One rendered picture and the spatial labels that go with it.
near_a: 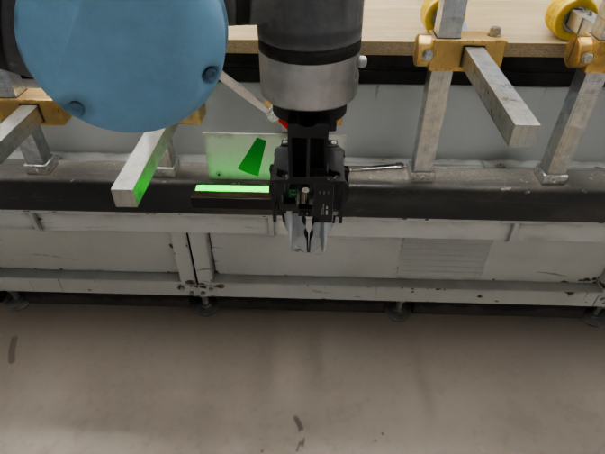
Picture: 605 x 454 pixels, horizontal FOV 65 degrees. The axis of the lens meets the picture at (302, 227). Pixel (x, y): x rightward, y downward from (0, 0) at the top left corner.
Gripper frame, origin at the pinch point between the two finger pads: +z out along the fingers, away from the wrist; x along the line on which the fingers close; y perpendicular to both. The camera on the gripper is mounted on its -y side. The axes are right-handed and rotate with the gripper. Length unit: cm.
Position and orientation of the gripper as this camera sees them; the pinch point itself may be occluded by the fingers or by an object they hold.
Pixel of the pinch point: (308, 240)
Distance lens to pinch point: 59.1
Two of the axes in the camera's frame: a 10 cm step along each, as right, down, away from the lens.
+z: 0.0, 7.7, 6.4
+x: 10.0, 0.2, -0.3
